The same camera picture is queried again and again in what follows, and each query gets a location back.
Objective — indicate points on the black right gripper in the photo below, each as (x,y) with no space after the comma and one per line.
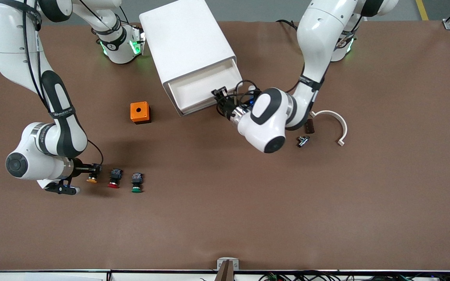
(81,170)

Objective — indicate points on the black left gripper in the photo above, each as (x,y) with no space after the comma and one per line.
(227,105)

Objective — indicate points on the yellow push button switch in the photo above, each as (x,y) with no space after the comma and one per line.
(93,178)

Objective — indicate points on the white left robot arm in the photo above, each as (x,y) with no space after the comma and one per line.
(318,31)

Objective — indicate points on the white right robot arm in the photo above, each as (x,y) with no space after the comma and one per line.
(10,39)

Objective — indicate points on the orange box with hole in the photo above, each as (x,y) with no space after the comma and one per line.
(139,113)

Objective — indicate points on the brown terminal block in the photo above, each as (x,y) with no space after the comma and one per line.
(310,127)

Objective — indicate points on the silver metal fitting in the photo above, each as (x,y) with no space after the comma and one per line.
(303,141)

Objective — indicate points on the white semicircular clamp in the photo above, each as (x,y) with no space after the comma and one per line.
(342,125)

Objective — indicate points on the red push button switch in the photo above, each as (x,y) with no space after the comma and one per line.
(115,177)

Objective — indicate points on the green push button switch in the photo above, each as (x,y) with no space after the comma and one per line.
(137,182)

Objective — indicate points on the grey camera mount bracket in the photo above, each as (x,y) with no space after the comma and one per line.
(221,264)

